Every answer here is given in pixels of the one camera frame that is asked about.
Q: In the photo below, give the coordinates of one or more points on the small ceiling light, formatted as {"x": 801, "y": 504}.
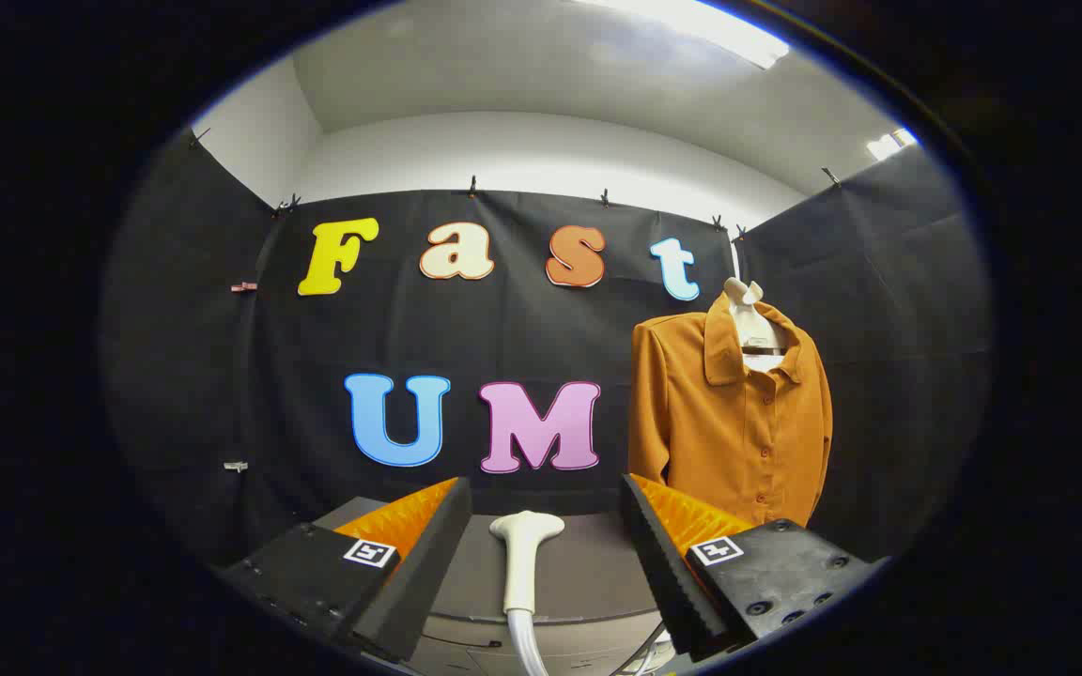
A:
{"x": 890, "y": 144}

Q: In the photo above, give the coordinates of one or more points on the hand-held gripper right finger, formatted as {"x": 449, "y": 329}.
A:
{"x": 663, "y": 563}

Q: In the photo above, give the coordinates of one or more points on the white inner cloth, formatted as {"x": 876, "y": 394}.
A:
{"x": 766, "y": 362}

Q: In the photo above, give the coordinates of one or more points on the brown button shirt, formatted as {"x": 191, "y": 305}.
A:
{"x": 729, "y": 432}

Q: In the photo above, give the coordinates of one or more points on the long ceiling light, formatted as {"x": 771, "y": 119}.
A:
{"x": 691, "y": 23}

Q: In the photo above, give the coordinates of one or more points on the black backdrop cloth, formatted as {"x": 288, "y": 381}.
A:
{"x": 503, "y": 338}

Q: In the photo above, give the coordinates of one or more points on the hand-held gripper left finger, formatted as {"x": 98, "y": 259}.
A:
{"x": 428, "y": 573}

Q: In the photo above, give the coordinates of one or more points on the white garment steamer head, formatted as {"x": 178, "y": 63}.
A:
{"x": 524, "y": 554}

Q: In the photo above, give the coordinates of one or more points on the white clothes hanger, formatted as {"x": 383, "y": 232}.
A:
{"x": 749, "y": 319}

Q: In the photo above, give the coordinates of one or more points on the grey table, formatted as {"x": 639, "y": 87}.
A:
{"x": 588, "y": 573}

